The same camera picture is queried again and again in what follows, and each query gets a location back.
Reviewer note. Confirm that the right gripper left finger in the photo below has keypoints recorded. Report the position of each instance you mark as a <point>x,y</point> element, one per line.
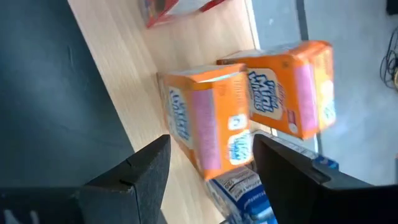
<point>133,186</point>

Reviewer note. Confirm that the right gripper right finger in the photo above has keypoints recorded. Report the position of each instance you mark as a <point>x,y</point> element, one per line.
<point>289,180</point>

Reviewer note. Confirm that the blue cereal box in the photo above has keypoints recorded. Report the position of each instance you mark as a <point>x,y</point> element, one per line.
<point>242,196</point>

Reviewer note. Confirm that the orange cereal box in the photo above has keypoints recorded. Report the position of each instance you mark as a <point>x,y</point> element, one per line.
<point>292,90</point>
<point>205,121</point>

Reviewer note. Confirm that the red cereal box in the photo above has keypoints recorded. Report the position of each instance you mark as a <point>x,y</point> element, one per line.
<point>168,12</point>

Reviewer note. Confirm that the wooden shelf board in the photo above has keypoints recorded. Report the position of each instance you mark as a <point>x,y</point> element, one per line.
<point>130,77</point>

